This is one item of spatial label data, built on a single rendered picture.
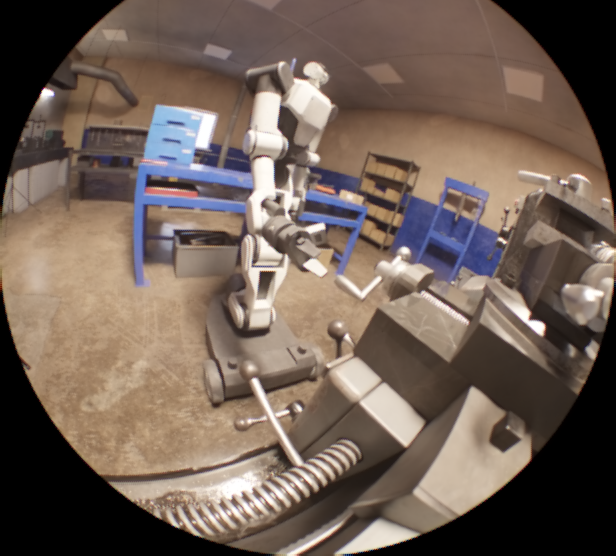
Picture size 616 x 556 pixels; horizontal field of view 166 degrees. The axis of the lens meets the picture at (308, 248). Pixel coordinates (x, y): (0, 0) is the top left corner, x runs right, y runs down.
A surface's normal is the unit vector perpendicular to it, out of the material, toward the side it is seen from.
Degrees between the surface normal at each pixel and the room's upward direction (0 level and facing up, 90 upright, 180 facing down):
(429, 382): 90
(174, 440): 0
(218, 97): 90
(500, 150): 90
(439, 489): 0
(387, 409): 0
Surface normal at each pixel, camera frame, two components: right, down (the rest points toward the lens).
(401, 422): 0.29, -0.90
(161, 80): 0.57, 0.43
